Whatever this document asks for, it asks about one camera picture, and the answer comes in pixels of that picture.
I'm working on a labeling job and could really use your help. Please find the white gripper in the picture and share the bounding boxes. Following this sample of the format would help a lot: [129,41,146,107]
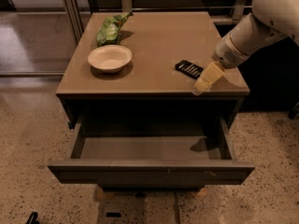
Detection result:
[192,34,249,95]

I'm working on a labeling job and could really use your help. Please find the black rxbar chocolate wrapper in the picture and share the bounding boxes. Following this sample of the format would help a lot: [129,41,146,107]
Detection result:
[175,60,203,79]

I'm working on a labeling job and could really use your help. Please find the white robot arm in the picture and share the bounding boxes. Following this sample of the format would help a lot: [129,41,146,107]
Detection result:
[193,0,299,95]

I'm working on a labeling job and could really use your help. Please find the grey drawer cabinet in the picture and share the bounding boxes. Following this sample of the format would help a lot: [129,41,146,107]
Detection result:
[55,11,251,193]

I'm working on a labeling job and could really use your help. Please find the open grey top drawer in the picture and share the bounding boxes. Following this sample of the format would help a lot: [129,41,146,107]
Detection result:
[48,116,254,189]

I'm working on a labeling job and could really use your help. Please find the white paper bowl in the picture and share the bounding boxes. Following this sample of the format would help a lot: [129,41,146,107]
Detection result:
[88,45,132,73]

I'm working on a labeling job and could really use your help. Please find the green chip bag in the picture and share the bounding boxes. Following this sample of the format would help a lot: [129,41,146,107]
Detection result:
[96,11,133,47]

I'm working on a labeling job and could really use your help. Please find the black object on floor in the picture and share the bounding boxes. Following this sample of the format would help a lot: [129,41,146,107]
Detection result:
[26,212,40,224]

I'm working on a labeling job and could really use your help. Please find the metal window frame post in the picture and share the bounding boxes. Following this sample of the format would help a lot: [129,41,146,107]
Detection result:
[63,0,84,43]

